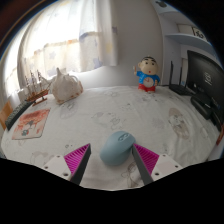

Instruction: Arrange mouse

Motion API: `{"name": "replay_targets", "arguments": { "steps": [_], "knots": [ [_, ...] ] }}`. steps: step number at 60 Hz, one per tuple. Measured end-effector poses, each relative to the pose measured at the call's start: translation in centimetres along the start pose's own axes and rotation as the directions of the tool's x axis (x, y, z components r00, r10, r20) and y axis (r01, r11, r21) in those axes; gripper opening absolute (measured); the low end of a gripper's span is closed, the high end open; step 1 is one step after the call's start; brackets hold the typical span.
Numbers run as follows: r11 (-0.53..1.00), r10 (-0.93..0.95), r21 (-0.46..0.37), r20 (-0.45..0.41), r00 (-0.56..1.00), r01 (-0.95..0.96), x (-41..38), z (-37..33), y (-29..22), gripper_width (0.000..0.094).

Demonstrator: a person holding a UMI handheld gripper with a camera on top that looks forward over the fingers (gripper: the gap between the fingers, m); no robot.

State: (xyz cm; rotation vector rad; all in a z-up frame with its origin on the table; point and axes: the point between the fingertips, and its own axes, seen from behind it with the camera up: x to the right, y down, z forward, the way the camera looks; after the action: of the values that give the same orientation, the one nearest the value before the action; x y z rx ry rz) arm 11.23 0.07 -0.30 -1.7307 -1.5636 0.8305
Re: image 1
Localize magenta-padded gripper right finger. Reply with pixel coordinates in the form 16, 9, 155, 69
132, 143, 184, 186

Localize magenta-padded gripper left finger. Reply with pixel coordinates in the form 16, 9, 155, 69
42, 143, 92, 186

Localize light blue computer mouse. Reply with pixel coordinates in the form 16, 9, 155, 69
99, 130, 137, 167

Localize orange printed mouse pad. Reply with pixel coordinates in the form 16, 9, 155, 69
11, 108, 51, 141

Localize white cartoon-print tablecloth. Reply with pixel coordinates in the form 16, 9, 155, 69
0, 85, 224, 192

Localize large white conch shell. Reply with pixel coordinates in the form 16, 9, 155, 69
50, 67, 84, 106

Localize red flat packet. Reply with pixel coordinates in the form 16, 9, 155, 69
215, 128, 224, 146

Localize wooden model sailing ship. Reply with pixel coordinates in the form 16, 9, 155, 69
23, 69, 53, 107

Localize black router with antennas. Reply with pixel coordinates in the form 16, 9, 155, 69
168, 60, 196, 97

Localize cartoon boy figure clock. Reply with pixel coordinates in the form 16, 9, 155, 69
133, 55, 162, 93

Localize wooden chair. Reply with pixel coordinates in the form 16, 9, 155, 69
0, 100, 14, 131

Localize black computer monitor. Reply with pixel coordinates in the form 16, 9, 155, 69
185, 49, 224, 133

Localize white star-print curtain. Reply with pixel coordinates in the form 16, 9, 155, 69
16, 0, 120, 89

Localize white wall shelf unit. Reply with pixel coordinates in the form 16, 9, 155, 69
149, 0, 214, 56

